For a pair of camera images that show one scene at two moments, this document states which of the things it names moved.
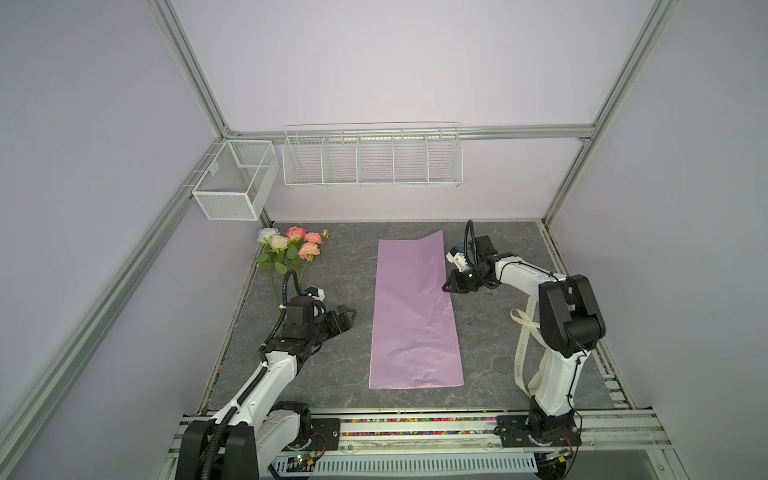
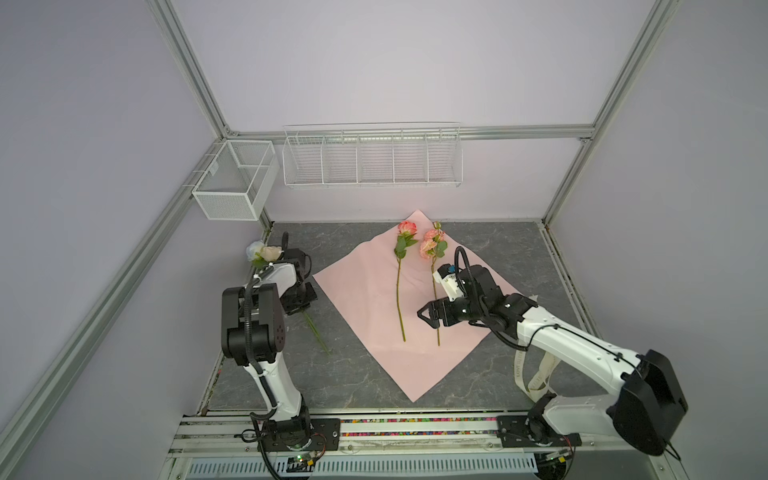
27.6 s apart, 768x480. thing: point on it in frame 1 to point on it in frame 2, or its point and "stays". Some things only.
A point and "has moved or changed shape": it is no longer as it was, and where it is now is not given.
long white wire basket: [372, 154] stays
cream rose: [276, 243] has moved or changed shape
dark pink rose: [296, 234] to [406, 231]
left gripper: [345, 323] to [290, 309]
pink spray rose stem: [311, 248] to [434, 245]
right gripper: [456, 286] to [444, 304]
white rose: [265, 233] to [253, 248]
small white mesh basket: [239, 181] stays
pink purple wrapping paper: [415, 336] has moved or changed shape
